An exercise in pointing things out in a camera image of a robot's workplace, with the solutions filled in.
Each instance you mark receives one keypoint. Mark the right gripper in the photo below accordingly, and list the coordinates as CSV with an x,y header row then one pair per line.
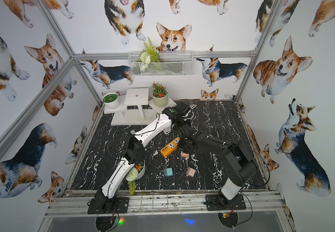
x,y
181,142

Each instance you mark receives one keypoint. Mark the orange power strip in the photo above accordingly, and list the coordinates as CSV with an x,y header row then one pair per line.
x,y
171,147

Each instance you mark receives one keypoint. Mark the teal plug adapter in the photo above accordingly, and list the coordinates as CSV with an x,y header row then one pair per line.
x,y
168,172

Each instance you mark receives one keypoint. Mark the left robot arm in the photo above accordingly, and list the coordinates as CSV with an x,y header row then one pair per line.
x,y
134,151

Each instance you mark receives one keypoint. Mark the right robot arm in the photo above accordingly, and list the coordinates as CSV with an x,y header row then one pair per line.
x,y
239,162

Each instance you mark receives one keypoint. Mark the green pot red flowers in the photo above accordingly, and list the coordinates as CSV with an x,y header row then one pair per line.
x,y
159,93

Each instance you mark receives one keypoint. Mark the white tiered display stand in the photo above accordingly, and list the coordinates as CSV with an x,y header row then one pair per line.
x,y
136,108

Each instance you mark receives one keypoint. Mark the flower pot with white bloom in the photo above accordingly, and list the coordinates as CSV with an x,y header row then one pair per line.
x,y
135,174

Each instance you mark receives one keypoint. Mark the fern and white flower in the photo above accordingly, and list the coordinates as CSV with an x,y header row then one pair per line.
x,y
149,55

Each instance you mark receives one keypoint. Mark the white pot green top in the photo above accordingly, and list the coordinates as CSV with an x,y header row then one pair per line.
x,y
111,100

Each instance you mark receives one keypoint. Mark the white wire wall basket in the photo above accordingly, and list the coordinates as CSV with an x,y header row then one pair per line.
x,y
171,64

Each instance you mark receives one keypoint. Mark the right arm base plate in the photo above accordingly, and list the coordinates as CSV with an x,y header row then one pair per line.
x,y
219,202

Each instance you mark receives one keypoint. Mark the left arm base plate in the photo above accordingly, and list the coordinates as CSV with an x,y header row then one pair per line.
x,y
117,205

